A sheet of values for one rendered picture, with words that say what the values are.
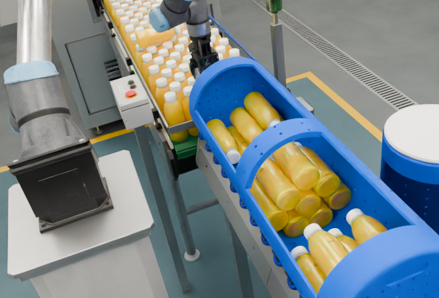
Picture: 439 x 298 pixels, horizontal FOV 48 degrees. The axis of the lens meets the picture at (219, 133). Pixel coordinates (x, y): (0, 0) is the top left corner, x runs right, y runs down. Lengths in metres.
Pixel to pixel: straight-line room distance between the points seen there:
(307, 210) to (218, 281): 1.28
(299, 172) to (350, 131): 2.13
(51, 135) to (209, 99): 0.62
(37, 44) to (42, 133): 0.33
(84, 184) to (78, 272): 0.20
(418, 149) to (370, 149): 1.69
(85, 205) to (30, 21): 0.52
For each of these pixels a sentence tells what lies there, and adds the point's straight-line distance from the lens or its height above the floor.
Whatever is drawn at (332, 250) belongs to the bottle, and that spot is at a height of 1.13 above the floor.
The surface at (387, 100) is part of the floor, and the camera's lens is 3.59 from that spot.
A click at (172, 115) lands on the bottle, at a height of 1.02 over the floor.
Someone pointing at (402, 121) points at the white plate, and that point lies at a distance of 1.55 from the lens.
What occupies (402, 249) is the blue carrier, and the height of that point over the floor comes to 1.23.
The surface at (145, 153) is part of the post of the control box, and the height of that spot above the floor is 0.83.
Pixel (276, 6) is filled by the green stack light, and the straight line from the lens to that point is 2.01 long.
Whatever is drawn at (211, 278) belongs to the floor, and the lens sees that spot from 2.48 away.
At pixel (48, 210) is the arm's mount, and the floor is 1.20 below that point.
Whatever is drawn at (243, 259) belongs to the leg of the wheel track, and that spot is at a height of 0.40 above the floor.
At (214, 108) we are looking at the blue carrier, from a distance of 1.59.
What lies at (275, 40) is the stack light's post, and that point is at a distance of 2.07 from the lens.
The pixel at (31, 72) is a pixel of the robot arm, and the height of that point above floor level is 1.46.
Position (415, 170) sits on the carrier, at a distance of 1.45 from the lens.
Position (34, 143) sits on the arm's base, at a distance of 1.11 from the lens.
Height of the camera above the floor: 1.91
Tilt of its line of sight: 35 degrees down
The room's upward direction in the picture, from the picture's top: 10 degrees counter-clockwise
